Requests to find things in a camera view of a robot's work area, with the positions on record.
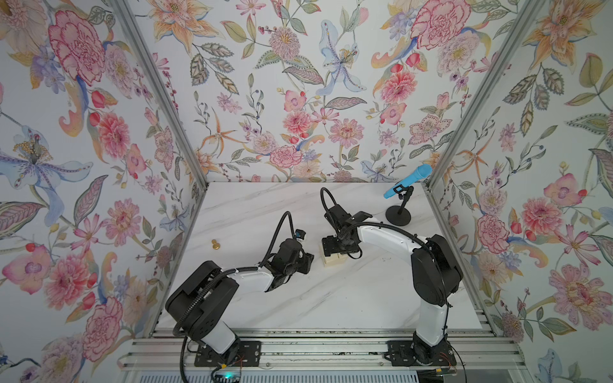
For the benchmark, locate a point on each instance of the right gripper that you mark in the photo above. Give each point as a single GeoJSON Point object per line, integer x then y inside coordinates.
{"type": "Point", "coordinates": [329, 247]}

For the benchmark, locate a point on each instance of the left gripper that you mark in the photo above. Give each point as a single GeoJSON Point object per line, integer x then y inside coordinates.
{"type": "Point", "coordinates": [306, 262]}

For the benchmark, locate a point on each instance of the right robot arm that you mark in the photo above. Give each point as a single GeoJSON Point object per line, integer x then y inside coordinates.
{"type": "Point", "coordinates": [435, 275]}

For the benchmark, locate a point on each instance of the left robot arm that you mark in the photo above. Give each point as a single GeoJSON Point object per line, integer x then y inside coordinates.
{"type": "Point", "coordinates": [199, 303]}

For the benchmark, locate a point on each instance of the blue microphone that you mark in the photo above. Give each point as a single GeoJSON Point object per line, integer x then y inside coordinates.
{"type": "Point", "coordinates": [420, 173]}

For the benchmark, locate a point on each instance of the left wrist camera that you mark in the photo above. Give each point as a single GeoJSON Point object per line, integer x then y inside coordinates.
{"type": "Point", "coordinates": [300, 235]}

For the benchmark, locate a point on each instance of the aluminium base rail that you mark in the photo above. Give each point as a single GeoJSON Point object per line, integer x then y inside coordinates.
{"type": "Point", "coordinates": [330, 349]}

